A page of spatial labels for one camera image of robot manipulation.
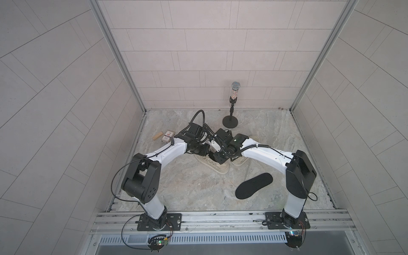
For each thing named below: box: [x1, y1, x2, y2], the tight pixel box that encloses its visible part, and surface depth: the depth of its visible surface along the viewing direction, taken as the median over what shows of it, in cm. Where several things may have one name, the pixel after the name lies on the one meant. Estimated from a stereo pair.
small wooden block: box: [152, 131, 164, 141], surface depth 104 cm
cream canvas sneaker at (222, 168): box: [193, 154, 230, 174], surface depth 86 cm
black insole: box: [235, 172, 274, 200], surface depth 83 cm
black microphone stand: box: [222, 81, 241, 129], surface depth 110 cm
